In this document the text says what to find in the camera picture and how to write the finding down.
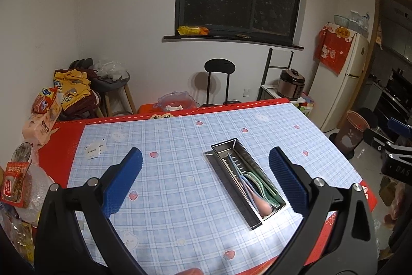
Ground red snack bag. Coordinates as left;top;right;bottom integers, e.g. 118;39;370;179
31;86;62;114

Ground wooden door frame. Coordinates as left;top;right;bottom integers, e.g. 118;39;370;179
368;0;412;53

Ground black chair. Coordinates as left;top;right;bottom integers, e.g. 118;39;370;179
204;59;242;108

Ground clear plastic bowl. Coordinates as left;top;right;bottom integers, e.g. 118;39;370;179
154;91;199;111

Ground dark cloth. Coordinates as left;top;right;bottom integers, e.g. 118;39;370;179
69;57;95;70

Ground yellow snack packet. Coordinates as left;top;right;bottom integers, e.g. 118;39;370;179
178;25;210;35

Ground brown trash bin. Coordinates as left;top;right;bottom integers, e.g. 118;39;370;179
334;110;371;153

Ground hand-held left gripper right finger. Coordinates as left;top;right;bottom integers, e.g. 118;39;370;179
267;147;379;275

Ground brown rice cooker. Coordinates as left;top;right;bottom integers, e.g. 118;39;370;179
277;68;306;102

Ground pink package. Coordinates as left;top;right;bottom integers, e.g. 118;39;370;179
22;106;62;147

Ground blue spoon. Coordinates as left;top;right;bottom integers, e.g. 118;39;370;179
240;177;260;209

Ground clear plastic bag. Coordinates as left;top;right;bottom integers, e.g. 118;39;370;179
94;60;127;80

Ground colourful small box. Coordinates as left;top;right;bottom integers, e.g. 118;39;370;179
298;93;316;116

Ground yellow and maroon clothes pile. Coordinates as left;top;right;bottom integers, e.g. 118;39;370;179
53;67;102;121

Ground black windowsill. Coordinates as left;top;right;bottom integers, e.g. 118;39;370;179
162;35;305;52

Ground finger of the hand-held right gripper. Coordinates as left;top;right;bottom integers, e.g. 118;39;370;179
387;117;412;138
363;128;398;153

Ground blue plaid table mat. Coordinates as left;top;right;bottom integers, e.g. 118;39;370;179
66;103;364;269

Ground clear plastic containers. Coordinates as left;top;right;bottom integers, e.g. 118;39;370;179
333;10;371;37

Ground metal utensil tray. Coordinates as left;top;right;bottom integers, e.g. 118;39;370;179
203;137;288;231

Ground black metal rack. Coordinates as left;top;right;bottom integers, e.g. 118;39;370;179
256;48;294;102

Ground green spoon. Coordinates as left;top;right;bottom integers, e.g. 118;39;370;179
243;170;277;200

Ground red printed cloth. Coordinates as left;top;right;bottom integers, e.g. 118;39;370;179
313;22;351;76

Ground pink spoon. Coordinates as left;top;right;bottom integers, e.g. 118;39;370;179
251;180;274;218

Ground blue chopstick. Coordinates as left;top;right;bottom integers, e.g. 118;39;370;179
226;154;242;179

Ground wooden stool grey seat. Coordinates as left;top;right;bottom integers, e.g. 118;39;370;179
97;70;137;118

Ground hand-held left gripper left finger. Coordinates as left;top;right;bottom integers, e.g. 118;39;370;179
34;147;147;275

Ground white fridge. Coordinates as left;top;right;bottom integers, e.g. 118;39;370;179
311;22;371;133

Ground clear plastic container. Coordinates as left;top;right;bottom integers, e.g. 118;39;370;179
16;164;55;224

